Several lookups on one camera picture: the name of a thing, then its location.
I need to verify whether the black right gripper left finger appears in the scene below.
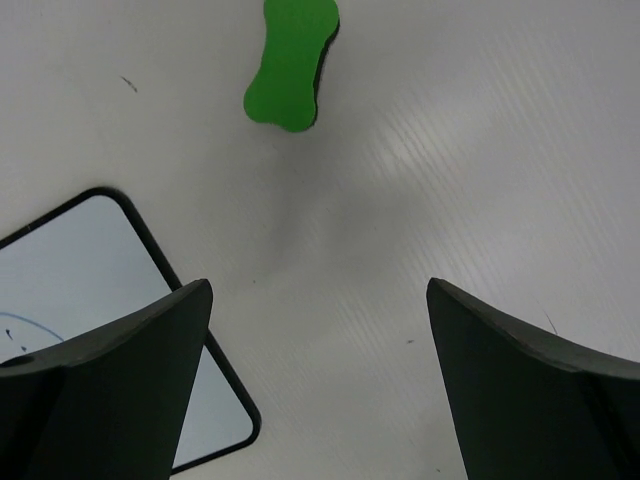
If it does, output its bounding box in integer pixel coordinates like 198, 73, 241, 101
1, 279, 212, 479

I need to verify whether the green bone-shaped eraser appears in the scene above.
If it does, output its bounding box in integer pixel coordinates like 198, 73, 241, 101
243, 0, 340, 133

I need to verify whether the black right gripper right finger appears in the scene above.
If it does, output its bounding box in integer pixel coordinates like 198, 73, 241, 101
426, 278, 639, 479

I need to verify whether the small black-framed whiteboard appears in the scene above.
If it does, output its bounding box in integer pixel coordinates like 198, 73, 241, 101
1, 187, 261, 472

